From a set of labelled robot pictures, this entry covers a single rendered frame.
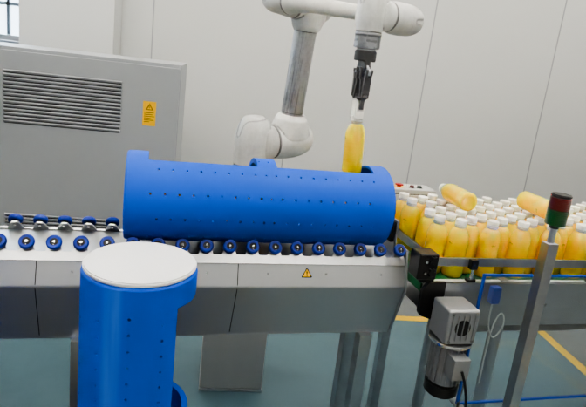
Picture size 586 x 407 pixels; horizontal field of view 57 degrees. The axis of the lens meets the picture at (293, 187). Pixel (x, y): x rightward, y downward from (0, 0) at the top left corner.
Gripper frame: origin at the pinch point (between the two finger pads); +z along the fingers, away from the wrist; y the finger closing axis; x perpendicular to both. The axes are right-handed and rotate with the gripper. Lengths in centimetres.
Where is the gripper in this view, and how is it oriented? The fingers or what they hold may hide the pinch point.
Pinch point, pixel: (357, 109)
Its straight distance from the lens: 190.9
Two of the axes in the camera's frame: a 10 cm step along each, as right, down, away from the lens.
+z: -1.2, 9.6, 2.4
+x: 9.7, 0.5, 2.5
